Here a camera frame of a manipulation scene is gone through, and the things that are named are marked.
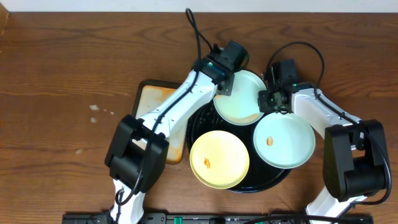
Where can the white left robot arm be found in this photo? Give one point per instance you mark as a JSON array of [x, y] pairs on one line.
[[138, 151]]

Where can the round black tray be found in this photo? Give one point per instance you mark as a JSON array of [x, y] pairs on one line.
[[260, 176]]

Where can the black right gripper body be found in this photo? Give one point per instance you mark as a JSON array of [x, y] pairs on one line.
[[268, 101]]

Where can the rectangular soapy baking tray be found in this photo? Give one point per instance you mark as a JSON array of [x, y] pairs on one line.
[[150, 94]]

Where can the mint green plate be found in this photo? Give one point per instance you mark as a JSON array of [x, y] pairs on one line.
[[241, 107], [284, 141]]

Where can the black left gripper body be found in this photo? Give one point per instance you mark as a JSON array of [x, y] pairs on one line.
[[226, 86]]

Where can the pale yellow plate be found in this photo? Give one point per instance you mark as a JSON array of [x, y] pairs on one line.
[[219, 159]]

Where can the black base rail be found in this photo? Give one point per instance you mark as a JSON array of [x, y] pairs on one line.
[[163, 218]]

